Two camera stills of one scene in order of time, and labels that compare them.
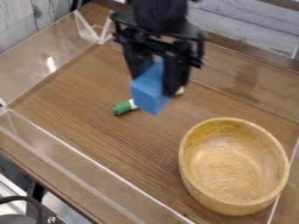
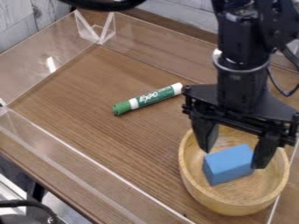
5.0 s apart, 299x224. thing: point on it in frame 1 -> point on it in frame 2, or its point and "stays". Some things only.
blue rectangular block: [147, 88] -> [229, 164]
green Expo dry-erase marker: [123, 107] stays
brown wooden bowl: [234, 164] stays
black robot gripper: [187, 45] -> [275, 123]
